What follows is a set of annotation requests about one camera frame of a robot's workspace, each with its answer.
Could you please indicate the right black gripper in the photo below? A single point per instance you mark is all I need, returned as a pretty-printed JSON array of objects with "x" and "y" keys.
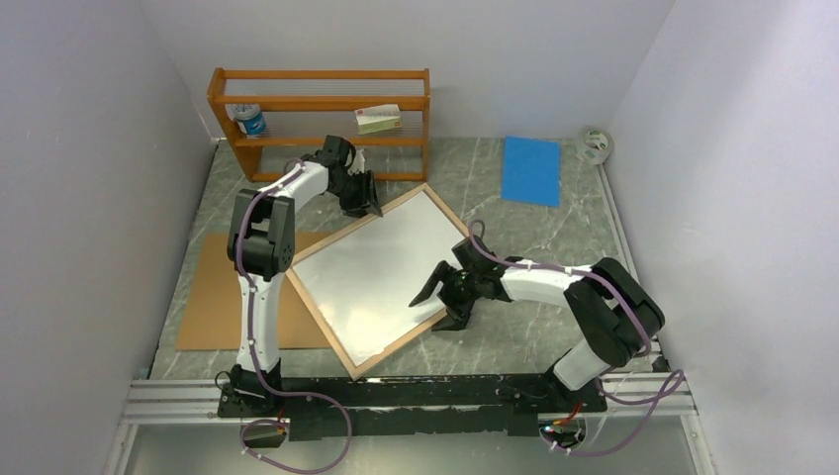
[{"x": 457, "y": 313}]

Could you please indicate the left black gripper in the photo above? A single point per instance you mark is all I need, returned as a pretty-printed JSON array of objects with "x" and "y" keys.
[{"x": 367, "y": 202}]

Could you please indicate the wooden picture frame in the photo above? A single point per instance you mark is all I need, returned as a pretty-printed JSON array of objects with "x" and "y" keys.
[{"x": 354, "y": 367}]

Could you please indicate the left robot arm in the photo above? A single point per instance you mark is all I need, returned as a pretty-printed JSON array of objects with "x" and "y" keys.
[{"x": 262, "y": 245}]

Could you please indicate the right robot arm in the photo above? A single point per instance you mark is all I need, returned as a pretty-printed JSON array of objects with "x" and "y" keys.
[{"x": 616, "y": 316}]

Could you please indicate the small white green box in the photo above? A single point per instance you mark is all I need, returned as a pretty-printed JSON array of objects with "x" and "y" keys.
[{"x": 376, "y": 119}]

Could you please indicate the blue foam mat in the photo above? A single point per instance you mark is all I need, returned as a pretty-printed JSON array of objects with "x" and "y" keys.
[{"x": 531, "y": 171}]

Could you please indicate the orange wooden shelf rack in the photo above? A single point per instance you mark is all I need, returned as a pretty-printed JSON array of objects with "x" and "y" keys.
[{"x": 310, "y": 104}]

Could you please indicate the blue white small jar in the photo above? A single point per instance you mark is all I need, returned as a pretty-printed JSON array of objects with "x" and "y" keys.
[{"x": 250, "y": 118}]

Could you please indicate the clear tape roll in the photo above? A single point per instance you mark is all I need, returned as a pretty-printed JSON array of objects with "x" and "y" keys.
[{"x": 593, "y": 145}]

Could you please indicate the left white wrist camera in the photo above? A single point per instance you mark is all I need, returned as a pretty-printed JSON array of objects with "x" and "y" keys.
[{"x": 357, "y": 162}]

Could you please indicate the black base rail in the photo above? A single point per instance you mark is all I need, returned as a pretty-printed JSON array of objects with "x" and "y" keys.
[{"x": 314, "y": 408}]

